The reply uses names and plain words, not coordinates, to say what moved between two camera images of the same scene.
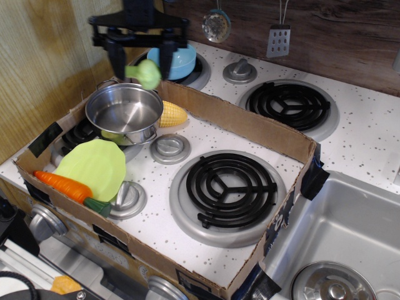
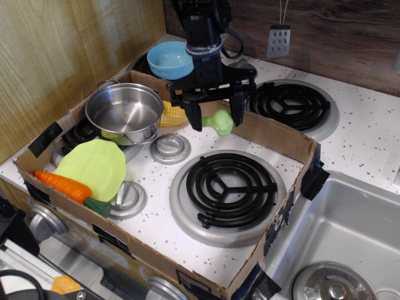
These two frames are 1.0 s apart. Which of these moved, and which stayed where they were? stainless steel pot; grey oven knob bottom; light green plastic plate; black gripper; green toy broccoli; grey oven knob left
Moved: black gripper; green toy broccoli
Stayed: grey oven knob left; stainless steel pot; grey oven knob bottom; light green plastic plate
